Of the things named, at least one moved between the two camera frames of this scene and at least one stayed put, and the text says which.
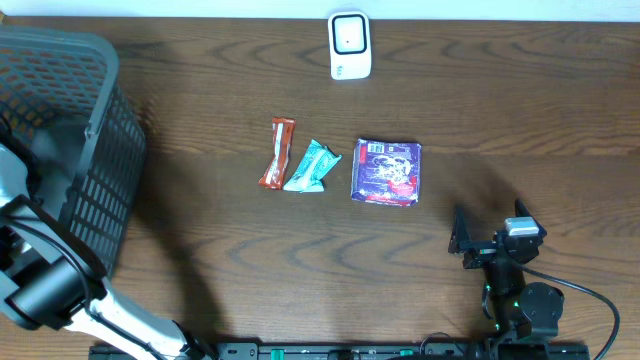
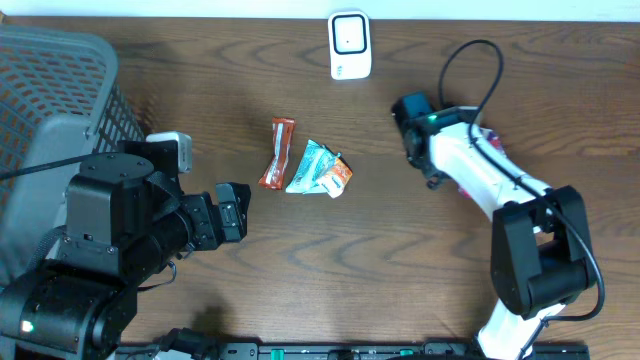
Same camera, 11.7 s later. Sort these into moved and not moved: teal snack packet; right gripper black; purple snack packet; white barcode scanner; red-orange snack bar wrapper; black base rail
Moved: right gripper black; purple snack packet
Not moved: white barcode scanner; black base rail; teal snack packet; red-orange snack bar wrapper
